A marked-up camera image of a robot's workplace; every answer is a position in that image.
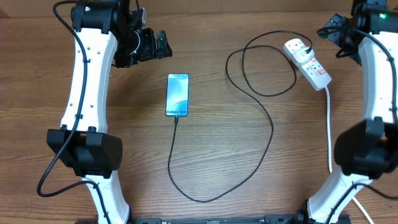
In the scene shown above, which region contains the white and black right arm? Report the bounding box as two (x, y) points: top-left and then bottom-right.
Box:
(293, 0), (397, 223)

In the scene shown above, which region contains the white power strip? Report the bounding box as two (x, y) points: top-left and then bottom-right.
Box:
(284, 39), (331, 91)

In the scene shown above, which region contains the white charger adapter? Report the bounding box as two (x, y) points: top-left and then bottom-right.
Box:
(293, 48), (315, 66)

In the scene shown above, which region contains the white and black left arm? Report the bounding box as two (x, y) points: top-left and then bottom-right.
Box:
(47, 1), (172, 223)

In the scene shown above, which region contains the Samsung Galaxy smartphone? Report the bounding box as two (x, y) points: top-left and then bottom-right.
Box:
(165, 73), (189, 117)

